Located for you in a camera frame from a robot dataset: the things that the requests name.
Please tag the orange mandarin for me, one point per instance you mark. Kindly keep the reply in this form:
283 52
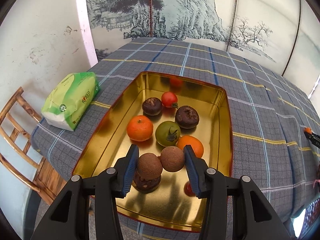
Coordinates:
307 130
192 142
140 128

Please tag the red tomato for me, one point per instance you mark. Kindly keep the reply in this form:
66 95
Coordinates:
168 99

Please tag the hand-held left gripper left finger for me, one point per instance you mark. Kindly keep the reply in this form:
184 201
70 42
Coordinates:
130 172

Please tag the small red fruit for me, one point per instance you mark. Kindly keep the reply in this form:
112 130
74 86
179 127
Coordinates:
188 188

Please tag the green persimmon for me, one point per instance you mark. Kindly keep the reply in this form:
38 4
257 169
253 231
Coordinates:
167 133

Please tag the green tissue pack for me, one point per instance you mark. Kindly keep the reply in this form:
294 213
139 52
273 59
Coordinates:
70 97

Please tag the dark brown mangosteen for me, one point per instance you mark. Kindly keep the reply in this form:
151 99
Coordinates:
146 186
152 106
187 117

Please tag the grey plaid blanket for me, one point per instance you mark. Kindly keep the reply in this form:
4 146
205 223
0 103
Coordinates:
262 155

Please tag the gold and red tin box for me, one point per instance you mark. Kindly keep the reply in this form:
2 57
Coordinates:
207 100

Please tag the wooden chair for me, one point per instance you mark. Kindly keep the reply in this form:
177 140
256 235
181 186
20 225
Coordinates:
47 177

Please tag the landscape painted screen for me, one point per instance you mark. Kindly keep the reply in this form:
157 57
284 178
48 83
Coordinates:
175 10

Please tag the red patterned tin lid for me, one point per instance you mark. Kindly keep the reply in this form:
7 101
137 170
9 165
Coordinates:
311 215

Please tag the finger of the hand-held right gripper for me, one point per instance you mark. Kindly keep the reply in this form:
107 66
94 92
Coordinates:
313 139

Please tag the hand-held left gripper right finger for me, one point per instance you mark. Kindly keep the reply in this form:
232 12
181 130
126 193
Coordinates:
193 175

